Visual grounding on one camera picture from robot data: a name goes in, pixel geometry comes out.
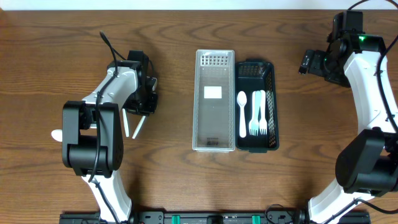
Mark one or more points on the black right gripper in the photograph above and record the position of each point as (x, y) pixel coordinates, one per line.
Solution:
(342, 79)

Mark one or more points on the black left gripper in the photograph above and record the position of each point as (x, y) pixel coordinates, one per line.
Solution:
(150, 106)

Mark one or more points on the white plastic spoon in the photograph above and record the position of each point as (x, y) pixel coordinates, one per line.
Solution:
(57, 135)
(126, 122)
(138, 127)
(241, 101)

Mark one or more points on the white plastic fork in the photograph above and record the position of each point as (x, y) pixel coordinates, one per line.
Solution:
(258, 104)
(263, 121)
(252, 131)

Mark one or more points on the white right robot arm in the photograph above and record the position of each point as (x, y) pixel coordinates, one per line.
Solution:
(367, 167)

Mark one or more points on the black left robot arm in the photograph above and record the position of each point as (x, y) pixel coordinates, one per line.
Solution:
(92, 139)

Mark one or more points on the clear plastic basket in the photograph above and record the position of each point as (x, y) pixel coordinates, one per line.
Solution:
(213, 119)

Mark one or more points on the dark green plastic basket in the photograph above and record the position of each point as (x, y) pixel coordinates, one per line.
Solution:
(253, 75)

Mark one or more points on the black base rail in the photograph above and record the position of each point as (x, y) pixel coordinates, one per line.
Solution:
(273, 215)

